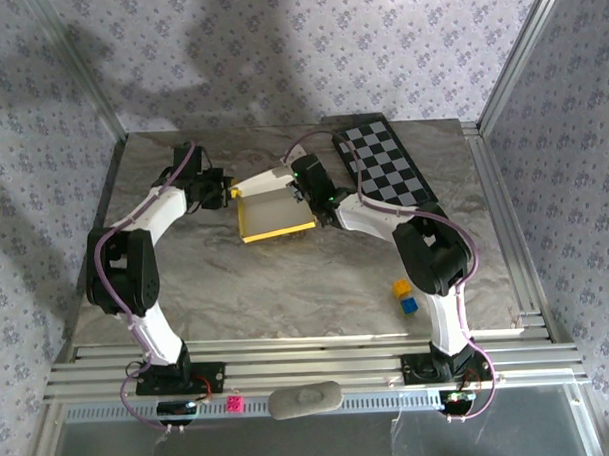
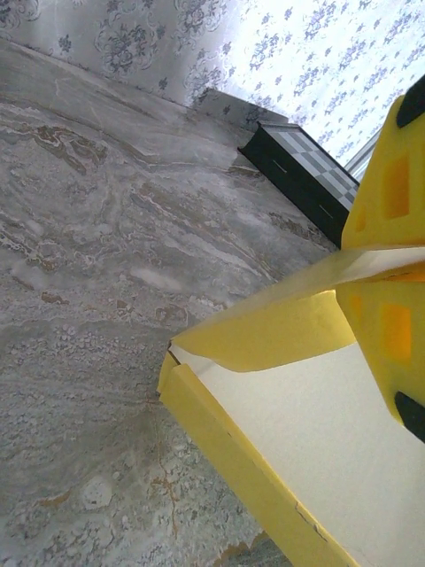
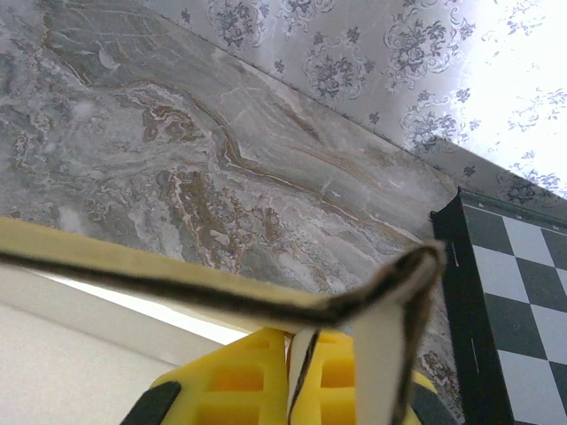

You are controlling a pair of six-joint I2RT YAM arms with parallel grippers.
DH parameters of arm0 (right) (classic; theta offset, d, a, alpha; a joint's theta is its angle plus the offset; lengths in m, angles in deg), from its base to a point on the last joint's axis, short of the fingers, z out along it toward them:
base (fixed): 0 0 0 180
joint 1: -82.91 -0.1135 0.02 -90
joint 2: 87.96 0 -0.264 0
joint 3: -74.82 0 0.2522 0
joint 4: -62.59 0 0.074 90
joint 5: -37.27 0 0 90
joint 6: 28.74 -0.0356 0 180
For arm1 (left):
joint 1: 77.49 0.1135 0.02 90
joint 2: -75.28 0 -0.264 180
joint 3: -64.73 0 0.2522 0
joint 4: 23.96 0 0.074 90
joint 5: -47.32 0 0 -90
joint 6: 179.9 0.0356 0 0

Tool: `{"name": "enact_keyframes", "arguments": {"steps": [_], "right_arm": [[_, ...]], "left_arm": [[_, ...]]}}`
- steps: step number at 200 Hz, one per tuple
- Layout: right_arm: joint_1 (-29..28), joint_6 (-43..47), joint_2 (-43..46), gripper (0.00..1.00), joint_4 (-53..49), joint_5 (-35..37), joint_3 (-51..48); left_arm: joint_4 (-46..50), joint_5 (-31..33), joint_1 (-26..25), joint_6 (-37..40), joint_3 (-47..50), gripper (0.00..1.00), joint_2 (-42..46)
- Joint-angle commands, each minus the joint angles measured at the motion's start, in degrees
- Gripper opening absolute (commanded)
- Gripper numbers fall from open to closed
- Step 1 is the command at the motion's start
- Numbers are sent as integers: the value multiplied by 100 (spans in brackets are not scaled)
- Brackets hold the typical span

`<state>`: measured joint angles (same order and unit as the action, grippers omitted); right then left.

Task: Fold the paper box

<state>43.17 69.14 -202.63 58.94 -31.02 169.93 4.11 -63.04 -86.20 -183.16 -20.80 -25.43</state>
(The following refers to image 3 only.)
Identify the yellow white paper box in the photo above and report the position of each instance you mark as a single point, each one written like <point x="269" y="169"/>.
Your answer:
<point x="133" y="274"/>

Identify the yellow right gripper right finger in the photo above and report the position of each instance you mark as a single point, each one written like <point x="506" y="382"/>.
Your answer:
<point x="332" y="385"/>

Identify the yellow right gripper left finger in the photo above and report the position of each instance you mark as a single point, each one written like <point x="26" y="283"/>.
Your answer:
<point x="230" y="385"/>

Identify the black grey chessboard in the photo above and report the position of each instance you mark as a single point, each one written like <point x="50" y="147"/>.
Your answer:
<point x="522" y="288"/>

